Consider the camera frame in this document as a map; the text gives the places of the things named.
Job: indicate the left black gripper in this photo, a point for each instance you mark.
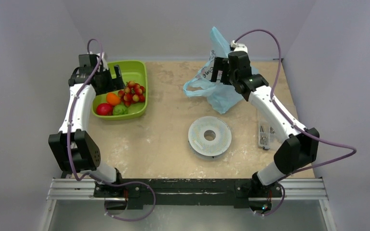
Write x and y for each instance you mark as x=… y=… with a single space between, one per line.
x=117 y=83

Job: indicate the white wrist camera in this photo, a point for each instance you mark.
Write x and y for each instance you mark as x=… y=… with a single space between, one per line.
x=235 y=46
x=104 y=63

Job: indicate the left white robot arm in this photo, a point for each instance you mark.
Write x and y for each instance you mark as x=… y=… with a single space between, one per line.
x=75 y=151

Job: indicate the aluminium frame rail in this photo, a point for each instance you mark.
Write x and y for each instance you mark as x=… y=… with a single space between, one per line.
x=295 y=189

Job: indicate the green plastic tub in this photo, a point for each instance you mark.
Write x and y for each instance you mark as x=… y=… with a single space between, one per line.
x=130 y=70

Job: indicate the white perforated filament spool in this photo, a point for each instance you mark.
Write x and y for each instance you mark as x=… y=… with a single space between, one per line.
x=209 y=137

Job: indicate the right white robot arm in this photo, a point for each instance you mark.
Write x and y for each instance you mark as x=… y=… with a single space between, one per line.
x=299 y=144

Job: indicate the orange fake fruit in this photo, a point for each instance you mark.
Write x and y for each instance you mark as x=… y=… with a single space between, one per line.
x=113 y=99

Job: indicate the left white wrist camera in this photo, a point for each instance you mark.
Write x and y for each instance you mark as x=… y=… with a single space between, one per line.
x=104 y=63

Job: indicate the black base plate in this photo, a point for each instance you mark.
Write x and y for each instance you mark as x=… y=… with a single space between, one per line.
x=238 y=193

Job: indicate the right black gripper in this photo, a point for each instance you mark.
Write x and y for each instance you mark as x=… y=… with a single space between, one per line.
x=219 y=71

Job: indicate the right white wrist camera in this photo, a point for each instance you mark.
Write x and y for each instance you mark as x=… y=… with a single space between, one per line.
x=235 y=46

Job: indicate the green fake fruit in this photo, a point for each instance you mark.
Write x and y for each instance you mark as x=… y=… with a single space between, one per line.
x=119 y=110

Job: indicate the red fake fruits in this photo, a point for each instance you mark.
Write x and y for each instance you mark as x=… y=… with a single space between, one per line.
x=133 y=93

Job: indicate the blue plastic bag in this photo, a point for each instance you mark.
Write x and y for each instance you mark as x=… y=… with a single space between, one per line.
x=220 y=96

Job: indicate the red fake apple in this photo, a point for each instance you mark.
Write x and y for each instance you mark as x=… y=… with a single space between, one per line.
x=104 y=109

